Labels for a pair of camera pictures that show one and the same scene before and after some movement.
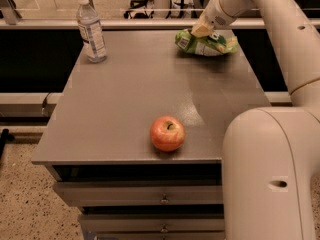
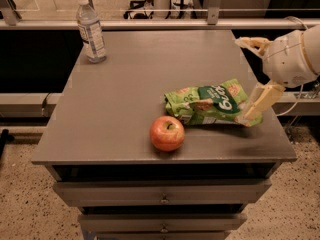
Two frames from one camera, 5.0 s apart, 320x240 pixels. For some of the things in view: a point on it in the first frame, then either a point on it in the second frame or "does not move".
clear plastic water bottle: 90,28 does not move
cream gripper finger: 202,29 → 267,96
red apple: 167,133 does not move
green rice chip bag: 211,45 → 222,103
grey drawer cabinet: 134,142 does not move
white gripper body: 214,18 → 287,61
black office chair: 138,6 does not move
